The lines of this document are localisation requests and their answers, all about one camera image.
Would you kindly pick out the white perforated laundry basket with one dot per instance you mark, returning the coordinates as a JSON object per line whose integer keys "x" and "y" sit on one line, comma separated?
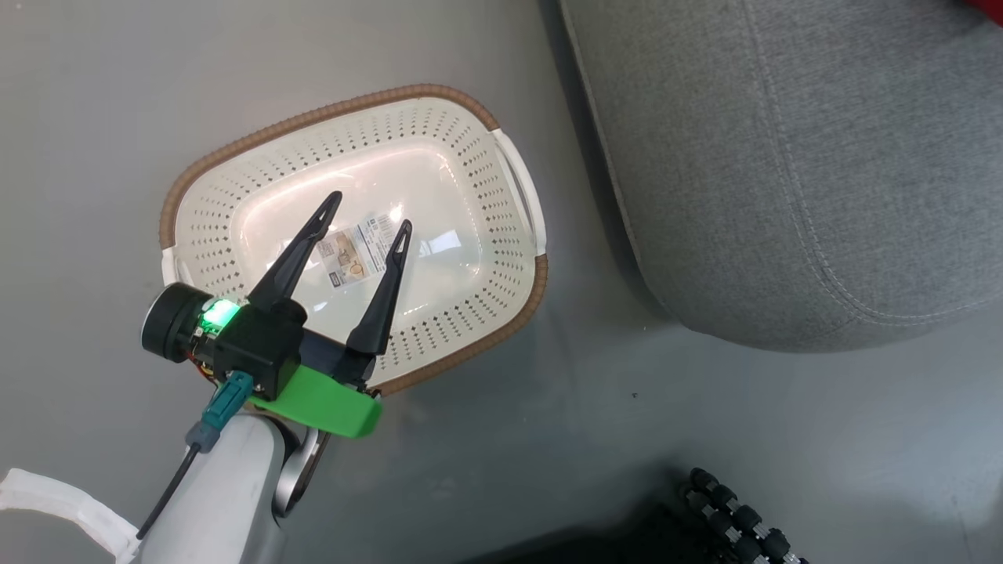
{"x": 439, "y": 180}

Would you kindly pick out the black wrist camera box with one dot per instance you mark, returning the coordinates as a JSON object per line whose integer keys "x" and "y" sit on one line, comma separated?
{"x": 258, "y": 345}

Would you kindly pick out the red sweatshirt with white stripes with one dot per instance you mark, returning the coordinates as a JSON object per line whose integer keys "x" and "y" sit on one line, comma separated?
{"x": 989, "y": 8}

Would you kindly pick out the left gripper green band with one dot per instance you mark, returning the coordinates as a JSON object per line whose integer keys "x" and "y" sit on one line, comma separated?
{"x": 321, "y": 403}

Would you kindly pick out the paper label sticker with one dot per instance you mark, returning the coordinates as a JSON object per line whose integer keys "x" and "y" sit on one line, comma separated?
{"x": 356, "y": 251}

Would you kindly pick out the grey fabric cushion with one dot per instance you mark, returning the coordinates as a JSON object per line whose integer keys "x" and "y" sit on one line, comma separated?
{"x": 783, "y": 157}

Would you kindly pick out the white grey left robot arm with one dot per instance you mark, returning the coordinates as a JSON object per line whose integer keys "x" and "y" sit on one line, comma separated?
{"x": 227, "y": 493}

